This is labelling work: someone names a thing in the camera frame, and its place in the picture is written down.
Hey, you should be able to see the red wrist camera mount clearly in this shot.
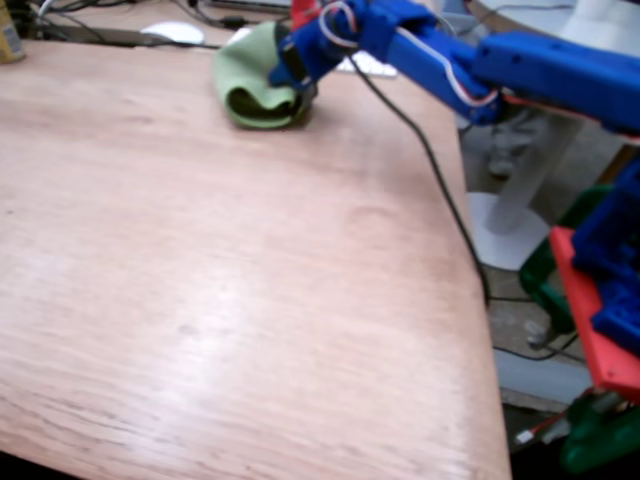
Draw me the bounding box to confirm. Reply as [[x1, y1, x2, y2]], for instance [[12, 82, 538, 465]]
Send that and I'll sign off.
[[291, 0, 324, 29]]

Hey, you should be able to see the white keyboard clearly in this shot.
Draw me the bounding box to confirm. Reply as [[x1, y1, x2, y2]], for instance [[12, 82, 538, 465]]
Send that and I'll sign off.
[[227, 27, 400, 80]]

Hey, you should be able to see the green table clamp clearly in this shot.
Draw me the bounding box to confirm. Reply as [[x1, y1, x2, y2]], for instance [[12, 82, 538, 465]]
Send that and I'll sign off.
[[558, 389, 640, 475], [518, 184, 617, 337]]

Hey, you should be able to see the white computer mouse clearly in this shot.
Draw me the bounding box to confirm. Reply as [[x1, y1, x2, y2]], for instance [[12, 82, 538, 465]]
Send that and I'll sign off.
[[139, 20, 205, 46]]

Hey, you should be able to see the blue gripper black motor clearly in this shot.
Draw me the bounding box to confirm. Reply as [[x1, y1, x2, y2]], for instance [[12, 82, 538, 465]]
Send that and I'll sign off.
[[267, 0, 371, 91]]

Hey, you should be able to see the red robot base plate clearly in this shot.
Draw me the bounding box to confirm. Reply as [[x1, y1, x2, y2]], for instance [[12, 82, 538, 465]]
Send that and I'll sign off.
[[548, 224, 640, 402]]

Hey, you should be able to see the grey fabric garment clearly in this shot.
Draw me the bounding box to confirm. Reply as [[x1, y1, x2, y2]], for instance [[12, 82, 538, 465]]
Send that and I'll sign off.
[[459, 114, 534, 180]]

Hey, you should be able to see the yellow box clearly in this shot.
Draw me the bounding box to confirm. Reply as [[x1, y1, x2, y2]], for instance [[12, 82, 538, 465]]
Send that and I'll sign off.
[[0, 7, 26, 65]]

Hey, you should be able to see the black desk cable with ferrite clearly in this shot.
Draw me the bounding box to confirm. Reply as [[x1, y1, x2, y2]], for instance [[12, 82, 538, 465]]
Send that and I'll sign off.
[[187, 0, 294, 30]]

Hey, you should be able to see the green cloth with black trim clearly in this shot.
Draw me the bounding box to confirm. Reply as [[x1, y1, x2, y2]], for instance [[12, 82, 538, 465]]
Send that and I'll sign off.
[[213, 20, 315, 130]]

